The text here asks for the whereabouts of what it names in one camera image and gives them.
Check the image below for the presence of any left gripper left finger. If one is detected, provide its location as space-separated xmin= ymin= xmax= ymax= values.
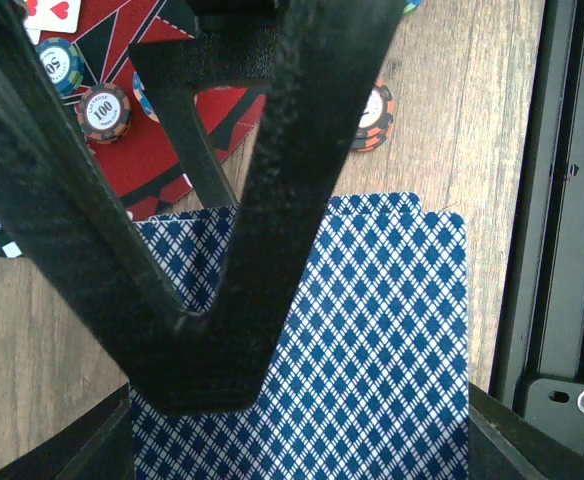
xmin=0 ymin=385 xmax=134 ymax=479

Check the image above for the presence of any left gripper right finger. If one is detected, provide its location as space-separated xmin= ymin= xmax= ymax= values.
xmin=468 ymin=384 xmax=584 ymax=480

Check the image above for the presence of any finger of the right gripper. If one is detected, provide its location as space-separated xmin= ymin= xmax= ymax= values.
xmin=0 ymin=1 xmax=205 ymax=415

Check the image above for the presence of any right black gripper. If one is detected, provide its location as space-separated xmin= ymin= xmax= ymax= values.
xmin=128 ymin=1 xmax=403 ymax=415

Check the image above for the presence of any red poker chip stack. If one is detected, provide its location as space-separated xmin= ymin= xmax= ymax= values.
xmin=351 ymin=82 xmax=395 ymax=152

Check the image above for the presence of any teal poker chip stack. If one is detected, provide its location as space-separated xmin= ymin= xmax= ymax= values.
xmin=403 ymin=0 xmax=421 ymax=16

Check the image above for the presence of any blue chip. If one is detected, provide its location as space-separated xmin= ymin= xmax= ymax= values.
xmin=132 ymin=72 xmax=159 ymax=123

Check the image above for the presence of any blue card deck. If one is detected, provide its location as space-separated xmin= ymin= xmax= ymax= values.
xmin=130 ymin=209 xmax=469 ymax=479

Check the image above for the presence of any dealt card seat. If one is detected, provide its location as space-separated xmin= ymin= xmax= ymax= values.
xmin=325 ymin=192 xmax=421 ymax=215

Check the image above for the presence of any face up hearts card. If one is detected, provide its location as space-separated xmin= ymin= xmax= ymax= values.
xmin=24 ymin=0 xmax=82 ymax=34

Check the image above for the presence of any round red black poker mat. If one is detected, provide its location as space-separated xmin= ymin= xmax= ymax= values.
xmin=0 ymin=0 xmax=265 ymax=258

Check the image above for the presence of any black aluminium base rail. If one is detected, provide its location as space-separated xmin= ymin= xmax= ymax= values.
xmin=489 ymin=1 xmax=584 ymax=457

